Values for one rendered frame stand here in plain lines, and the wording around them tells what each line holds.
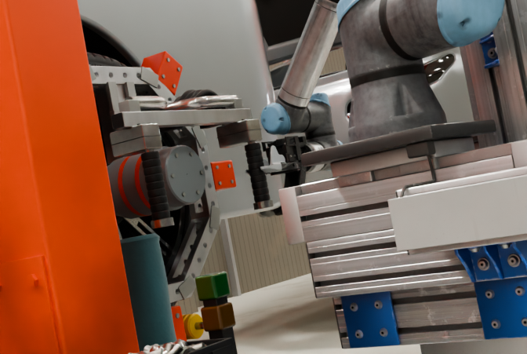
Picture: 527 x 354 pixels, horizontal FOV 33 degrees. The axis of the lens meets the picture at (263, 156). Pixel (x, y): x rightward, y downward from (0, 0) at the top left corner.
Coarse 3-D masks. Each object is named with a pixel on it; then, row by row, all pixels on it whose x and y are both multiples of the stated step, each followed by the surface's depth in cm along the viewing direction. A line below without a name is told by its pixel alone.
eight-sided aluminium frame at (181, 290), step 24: (96, 72) 196; (120, 72) 202; (144, 72) 208; (168, 96) 214; (192, 144) 220; (192, 216) 221; (216, 216) 220; (192, 240) 218; (192, 264) 210; (192, 288) 208
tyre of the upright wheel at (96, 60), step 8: (88, 56) 207; (96, 56) 209; (104, 56) 212; (96, 64) 208; (104, 64) 211; (112, 64) 213; (120, 64) 215; (168, 136) 224; (176, 144) 226; (184, 216) 224; (184, 224) 223; (184, 232) 223; (168, 272) 216
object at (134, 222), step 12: (96, 108) 220; (168, 144) 224; (180, 216) 223; (120, 228) 234; (132, 228) 212; (144, 228) 215; (156, 228) 226; (168, 228) 224; (180, 228) 222; (168, 240) 222; (180, 240) 221; (168, 252) 219; (168, 264) 216
